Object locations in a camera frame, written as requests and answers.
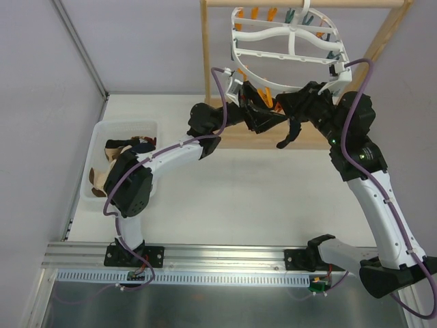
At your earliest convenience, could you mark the orange clothespin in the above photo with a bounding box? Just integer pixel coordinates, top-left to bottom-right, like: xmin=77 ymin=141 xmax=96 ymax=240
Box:
xmin=257 ymin=87 xmax=274 ymax=109
xmin=274 ymin=102 xmax=283 ymax=113
xmin=237 ymin=68 xmax=247 ymax=82

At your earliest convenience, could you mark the navy santa sock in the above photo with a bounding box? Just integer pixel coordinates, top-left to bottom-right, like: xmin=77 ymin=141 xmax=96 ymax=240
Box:
xmin=276 ymin=120 xmax=302 ymax=149

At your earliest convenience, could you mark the white plastic clip hanger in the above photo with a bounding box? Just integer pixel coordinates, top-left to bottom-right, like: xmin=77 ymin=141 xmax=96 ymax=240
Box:
xmin=231 ymin=1 xmax=350 ymax=92

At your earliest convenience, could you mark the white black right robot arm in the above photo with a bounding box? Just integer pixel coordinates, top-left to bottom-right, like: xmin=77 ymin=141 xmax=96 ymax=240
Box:
xmin=276 ymin=82 xmax=436 ymax=299

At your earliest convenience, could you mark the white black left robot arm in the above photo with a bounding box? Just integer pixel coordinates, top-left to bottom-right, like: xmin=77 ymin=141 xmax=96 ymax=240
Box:
xmin=103 ymin=82 xmax=287 ymax=268

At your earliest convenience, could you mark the wooden hanger stand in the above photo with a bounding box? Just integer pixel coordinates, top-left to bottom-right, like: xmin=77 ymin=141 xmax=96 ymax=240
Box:
xmin=200 ymin=1 xmax=414 ymax=150

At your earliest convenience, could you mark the pile of dark socks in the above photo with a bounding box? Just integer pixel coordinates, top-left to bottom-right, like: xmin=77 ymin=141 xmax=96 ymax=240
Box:
xmin=104 ymin=136 xmax=156 ymax=155

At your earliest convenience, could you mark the white perforated plastic basket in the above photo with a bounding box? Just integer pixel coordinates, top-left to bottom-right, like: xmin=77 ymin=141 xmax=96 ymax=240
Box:
xmin=80 ymin=118 xmax=159 ymax=213

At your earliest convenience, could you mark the beige brown sock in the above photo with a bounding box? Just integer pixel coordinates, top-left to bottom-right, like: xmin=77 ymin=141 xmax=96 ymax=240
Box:
xmin=89 ymin=146 xmax=132 ymax=197

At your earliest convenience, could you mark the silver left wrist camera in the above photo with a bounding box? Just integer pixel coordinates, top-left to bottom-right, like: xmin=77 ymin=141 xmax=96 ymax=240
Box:
xmin=224 ymin=68 xmax=243 ymax=105

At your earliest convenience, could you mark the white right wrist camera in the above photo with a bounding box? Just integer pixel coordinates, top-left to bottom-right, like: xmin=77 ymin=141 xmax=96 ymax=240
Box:
xmin=318 ymin=62 xmax=352 ymax=97

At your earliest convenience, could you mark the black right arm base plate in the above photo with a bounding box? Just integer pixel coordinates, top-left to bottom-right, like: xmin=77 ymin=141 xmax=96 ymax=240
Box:
xmin=283 ymin=247 xmax=344 ymax=272

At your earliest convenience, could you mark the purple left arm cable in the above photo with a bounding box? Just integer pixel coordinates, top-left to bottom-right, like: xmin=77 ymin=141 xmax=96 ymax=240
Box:
xmin=102 ymin=66 xmax=234 ymax=291

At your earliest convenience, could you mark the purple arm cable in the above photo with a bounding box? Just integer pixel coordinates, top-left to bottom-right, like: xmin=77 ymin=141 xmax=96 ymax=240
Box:
xmin=102 ymin=66 xmax=234 ymax=291
xmin=339 ymin=58 xmax=437 ymax=320

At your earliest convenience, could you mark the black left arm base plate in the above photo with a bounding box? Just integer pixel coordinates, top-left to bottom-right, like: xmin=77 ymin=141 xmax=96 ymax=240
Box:
xmin=103 ymin=243 xmax=165 ymax=268

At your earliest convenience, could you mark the white slotted cable duct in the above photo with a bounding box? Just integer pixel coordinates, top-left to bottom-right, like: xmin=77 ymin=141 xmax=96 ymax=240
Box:
xmin=56 ymin=269 xmax=310 ymax=288

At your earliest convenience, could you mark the aluminium mounting rail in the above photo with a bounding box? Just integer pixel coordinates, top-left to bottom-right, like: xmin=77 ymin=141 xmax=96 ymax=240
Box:
xmin=42 ymin=242 xmax=304 ymax=273

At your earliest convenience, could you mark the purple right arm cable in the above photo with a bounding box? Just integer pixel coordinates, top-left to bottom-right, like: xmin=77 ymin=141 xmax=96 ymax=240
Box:
xmin=339 ymin=58 xmax=437 ymax=320

